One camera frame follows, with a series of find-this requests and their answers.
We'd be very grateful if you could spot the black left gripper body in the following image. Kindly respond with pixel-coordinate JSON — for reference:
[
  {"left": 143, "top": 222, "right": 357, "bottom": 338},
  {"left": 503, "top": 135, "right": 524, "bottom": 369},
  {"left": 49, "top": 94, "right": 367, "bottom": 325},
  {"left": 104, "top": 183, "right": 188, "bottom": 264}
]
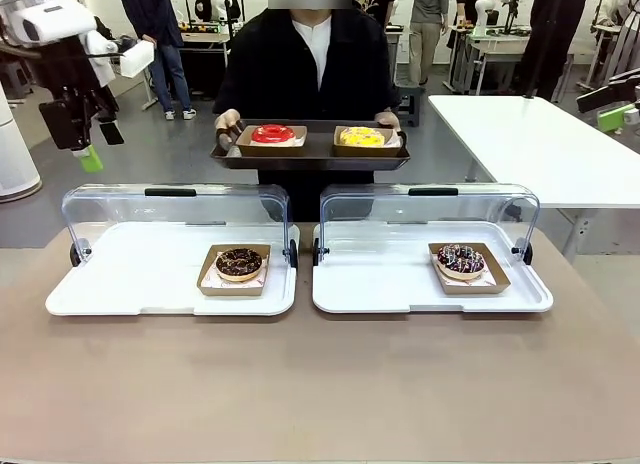
[{"left": 38, "top": 86, "right": 96, "bottom": 150}]

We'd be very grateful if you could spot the red glazed donut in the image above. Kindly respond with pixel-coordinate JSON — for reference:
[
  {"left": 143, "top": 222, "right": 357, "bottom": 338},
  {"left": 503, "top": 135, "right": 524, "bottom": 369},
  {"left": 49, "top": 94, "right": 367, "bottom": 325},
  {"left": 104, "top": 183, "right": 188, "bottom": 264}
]
[{"left": 250, "top": 124, "right": 295, "bottom": 146}]

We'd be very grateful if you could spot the cardboard donut box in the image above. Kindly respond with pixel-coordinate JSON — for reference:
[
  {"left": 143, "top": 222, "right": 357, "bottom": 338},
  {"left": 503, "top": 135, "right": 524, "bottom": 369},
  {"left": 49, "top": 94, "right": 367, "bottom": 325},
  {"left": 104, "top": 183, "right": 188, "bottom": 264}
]
[
  {"left": 196, "top": 242, "right": 272, "bottom": 298},
  {"left": 428, "top": 241, "right": 512, "bottom": 296},
  {"left": 235, "top": 125, "right": 308, "bottom": 158},
  {"left": 332, "top": 127, "right": 404, "bottom": 158}
]

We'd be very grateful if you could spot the dark brown serving tray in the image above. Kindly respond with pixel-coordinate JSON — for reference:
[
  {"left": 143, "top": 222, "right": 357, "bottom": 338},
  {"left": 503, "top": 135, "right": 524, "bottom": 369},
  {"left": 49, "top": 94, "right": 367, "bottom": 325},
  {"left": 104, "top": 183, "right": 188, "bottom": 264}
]
[{"left": 208, "top": 118, "right": 412, "bottom": 173}]

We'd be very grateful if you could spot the yellow sprinkled donut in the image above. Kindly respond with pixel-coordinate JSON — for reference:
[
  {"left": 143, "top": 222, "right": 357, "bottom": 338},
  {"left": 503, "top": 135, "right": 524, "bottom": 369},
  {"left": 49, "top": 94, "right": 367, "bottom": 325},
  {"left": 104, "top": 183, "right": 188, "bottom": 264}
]
[{"left": 338, "top": 126, "right": 386, "bottom": 148}]

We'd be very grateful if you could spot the seated person in black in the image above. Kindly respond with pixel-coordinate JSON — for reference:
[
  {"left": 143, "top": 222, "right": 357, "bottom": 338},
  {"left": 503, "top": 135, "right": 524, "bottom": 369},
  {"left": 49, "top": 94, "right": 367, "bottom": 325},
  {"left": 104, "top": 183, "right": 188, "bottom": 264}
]
[{"left": 194, "top": 0, "right": 244, "bottom": 25}]

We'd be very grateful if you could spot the chocolate donut with gold sprinkles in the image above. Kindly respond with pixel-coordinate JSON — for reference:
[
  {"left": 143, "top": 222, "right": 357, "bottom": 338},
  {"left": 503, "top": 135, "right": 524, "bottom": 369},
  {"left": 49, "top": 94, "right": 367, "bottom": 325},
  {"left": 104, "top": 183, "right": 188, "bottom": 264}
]
[{"left": 215, "top": 247, "right": 264, "bottom": 284}]

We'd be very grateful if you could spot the person in black jacket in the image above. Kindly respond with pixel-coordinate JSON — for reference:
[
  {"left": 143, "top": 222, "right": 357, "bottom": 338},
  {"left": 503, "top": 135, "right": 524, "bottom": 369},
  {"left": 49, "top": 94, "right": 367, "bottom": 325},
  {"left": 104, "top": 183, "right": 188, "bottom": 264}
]
[{"left": 212, "top": 0, "right": 401, "bottom": 223}]

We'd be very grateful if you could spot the chocolate donut with rainbow sprinkles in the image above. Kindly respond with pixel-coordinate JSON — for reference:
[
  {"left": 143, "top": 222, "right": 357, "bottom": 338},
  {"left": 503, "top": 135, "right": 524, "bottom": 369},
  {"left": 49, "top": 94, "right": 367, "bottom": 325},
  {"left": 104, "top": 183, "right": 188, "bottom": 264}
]
[{"left": 437, "top": 243, "right": 486, "bottom": 280}]

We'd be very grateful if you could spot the person's right hand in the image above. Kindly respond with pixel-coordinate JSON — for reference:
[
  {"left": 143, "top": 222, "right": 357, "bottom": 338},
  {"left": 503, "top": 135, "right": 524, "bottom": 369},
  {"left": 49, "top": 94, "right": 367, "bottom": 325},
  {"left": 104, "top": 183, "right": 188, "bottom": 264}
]
[{"left": 214, "top": 108, "right": 243, "bottom": 148}]

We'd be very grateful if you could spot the person's left hand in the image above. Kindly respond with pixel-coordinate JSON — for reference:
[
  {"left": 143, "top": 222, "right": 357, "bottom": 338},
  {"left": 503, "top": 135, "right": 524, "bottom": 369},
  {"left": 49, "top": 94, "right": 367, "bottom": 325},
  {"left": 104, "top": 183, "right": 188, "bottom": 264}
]
[{"left": 374, "top": 111, "right": 402, "bottom": 134}]

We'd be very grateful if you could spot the white cylindrical air purifier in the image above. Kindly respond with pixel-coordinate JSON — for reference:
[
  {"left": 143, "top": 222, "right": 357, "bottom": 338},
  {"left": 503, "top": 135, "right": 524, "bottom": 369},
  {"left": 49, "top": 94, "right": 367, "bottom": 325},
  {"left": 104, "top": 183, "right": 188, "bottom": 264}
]
[{"left": 0, "top": 81, "right": 42, "bottom": 201}]

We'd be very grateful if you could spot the bystander in grey skirt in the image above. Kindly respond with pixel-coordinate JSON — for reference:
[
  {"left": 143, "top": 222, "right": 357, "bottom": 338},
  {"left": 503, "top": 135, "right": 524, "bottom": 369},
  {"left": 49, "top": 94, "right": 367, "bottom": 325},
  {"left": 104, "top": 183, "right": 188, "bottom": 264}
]
[{"left": 597, "top": 0, "right": 640, "bottom": 85}]

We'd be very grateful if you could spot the grey stool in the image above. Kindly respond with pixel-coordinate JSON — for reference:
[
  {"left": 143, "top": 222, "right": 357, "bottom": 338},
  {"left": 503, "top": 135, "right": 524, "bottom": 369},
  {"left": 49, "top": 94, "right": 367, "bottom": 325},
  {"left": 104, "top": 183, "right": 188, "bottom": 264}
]
[{"left": 0, "top": 61, "right": 34, "bottom": 98}]

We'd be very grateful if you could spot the bystander in black trousers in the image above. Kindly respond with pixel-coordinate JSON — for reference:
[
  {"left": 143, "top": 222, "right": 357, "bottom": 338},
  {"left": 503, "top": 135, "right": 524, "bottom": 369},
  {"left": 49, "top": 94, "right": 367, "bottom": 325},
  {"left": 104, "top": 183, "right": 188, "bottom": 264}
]
[{"left": 519, "top": 0, "right": 596, "bottom": 103}]

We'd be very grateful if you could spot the large white table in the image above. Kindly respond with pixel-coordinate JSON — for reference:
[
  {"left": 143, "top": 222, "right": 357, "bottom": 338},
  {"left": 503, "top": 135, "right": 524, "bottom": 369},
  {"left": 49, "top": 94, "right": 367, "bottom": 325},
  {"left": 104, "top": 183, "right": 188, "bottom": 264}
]
[{"left": 427, "top": 94, "right": 640, "bottom": 258}]

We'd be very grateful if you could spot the bystander in blue jeans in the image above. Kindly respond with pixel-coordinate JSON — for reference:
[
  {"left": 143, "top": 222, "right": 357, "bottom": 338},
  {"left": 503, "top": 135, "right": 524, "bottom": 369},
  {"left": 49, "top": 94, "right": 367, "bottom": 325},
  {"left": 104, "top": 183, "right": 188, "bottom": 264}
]
[{"left": 118, "top": 0, "right": 197, "bottom": 121}]

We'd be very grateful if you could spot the grey background table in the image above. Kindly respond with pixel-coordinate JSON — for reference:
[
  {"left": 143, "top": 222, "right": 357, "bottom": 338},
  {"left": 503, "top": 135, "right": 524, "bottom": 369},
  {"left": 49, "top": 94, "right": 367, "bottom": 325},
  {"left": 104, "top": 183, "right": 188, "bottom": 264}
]
[{"left": 449, "top": 23, "right": 576, "bottom": 95}]

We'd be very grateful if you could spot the white display tray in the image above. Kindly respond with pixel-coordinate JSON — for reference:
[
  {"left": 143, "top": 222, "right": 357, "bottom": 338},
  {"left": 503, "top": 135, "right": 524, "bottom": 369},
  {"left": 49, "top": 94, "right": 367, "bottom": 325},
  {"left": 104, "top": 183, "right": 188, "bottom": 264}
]
[
  {"left": 312, "top": 221, "right": 555, "bottom": 315},
  {"left": 44, "top": 221, "right": 301, "bottom": 318}
]

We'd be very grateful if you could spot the clear display lid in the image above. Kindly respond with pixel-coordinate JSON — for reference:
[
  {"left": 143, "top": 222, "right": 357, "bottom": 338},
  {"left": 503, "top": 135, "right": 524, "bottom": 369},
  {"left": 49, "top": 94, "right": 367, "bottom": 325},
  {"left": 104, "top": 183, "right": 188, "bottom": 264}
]
[
  {"left": 60, "top": 182, "right": 300, "bottom": 270},
  {"left": 312, "top": 182, "right": 542, "bottom": 268}
]

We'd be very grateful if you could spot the grey workbench with yellow items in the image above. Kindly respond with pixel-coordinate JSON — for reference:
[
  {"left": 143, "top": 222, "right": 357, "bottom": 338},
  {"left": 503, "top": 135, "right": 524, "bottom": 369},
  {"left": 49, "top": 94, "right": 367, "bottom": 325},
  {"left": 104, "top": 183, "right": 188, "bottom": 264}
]
[{"left": 177, "top": 21, "right": 236, "bottom": 110}]

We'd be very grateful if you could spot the bystander in khaki trousers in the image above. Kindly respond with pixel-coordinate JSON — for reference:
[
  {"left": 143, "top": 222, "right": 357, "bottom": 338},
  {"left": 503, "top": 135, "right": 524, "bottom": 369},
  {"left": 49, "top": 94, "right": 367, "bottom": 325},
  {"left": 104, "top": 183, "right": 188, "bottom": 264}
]
[{"left": 409, "top": 0, "right": 451, "bottom": 88}]

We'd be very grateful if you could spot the black stool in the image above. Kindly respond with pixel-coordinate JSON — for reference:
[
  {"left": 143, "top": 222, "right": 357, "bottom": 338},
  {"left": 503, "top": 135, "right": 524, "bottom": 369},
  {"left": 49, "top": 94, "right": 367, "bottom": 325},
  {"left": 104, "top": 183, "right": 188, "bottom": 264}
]
[{"left": 394, "top": 82, "right": 427, "bottom": 128}]

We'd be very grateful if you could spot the bystander in floral black top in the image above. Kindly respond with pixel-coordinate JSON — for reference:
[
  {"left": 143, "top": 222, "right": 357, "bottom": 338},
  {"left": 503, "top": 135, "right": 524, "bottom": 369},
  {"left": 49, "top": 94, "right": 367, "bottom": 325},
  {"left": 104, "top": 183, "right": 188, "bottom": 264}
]
[{"left": 349, "top": 0, "right": 399, "bottom": 30}]

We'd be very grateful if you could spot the white camera box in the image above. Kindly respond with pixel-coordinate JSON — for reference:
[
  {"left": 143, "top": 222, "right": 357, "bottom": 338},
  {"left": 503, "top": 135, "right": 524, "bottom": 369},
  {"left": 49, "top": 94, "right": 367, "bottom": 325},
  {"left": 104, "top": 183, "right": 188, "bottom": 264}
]
[{"left": 121, "top": 39, "right": 155, "bottom": 79}]

